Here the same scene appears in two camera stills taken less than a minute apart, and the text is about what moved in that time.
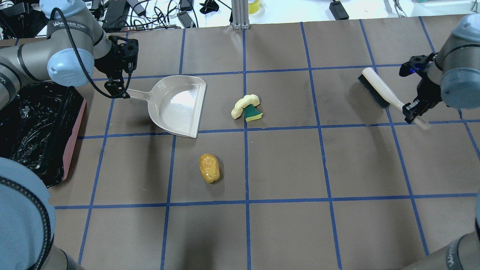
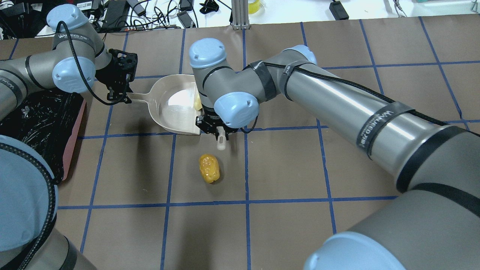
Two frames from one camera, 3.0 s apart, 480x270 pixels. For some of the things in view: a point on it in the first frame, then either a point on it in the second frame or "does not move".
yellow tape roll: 252,7 does not move
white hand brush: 375,85 -> 221,140
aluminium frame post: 240,14 does not move
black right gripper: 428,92 -> 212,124
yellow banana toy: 246,100 -> 197,104
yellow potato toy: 209,167 does not move
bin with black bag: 38,127 does not move
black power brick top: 337,9 does not move
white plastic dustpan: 176,103 does not move
